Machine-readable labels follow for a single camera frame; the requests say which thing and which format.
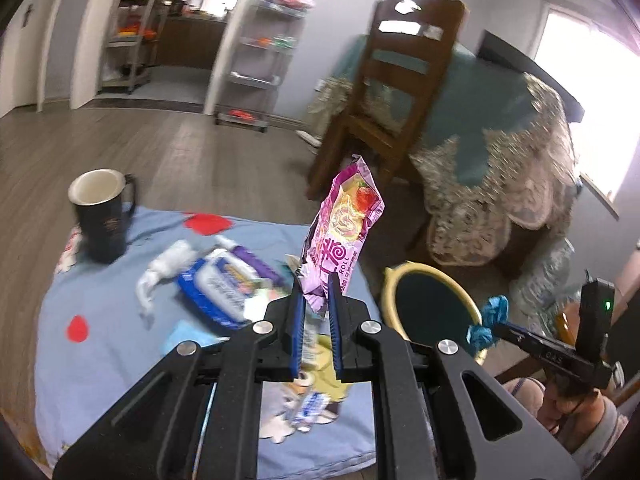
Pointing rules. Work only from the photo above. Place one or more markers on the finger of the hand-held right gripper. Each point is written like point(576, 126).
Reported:
point(530, 341)

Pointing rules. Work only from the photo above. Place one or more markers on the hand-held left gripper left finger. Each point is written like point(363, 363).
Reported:
point(298, 330)

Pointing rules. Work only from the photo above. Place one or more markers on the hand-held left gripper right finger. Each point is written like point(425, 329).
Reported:
point(334, 330)

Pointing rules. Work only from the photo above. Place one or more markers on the blue wrapper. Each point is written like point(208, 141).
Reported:
point(492, 310)

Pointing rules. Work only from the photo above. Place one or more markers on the yellow trash bin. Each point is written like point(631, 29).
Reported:
point(430, 305)

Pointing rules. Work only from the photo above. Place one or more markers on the pink snack wrapper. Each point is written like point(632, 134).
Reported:
point(345, 220)

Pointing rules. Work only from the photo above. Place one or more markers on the pack of water bottles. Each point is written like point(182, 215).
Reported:
point(545, 280)

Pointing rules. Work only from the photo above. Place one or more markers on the purple bottle with white cap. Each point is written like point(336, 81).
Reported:
point(255, 262)

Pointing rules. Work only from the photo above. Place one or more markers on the small blue white packet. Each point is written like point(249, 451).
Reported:
point(310, 410)

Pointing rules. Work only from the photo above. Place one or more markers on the blue wet wipes packet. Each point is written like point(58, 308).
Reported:
point(220, 285)

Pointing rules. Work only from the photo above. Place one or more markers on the white crumpled tissue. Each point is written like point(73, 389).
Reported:
point(167, 265)

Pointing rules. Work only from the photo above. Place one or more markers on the table with lace cloth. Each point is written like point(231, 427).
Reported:
point(500, 170)

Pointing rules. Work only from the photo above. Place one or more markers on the white power strip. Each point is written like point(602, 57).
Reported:
point(309, 138)

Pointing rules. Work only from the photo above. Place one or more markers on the blue printed blanket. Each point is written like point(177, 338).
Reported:
point(100, 360)

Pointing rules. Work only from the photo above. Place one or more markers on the wooden chair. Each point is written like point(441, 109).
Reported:
point(365, 125)

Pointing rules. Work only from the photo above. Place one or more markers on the black mug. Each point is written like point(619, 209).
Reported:
point(102, 230)

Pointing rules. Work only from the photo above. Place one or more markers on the window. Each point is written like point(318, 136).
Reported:
point(595, 85)

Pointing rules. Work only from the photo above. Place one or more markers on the white shelf rack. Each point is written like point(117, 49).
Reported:
point(250, 80)

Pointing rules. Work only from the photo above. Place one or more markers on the black flat panel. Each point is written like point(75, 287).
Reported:
point(520, 67)

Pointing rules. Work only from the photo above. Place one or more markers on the brown wooden cabinet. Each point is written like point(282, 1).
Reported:
point(190, 45)

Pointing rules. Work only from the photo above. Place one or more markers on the grey shelf rack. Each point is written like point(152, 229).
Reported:
point(122, 77)

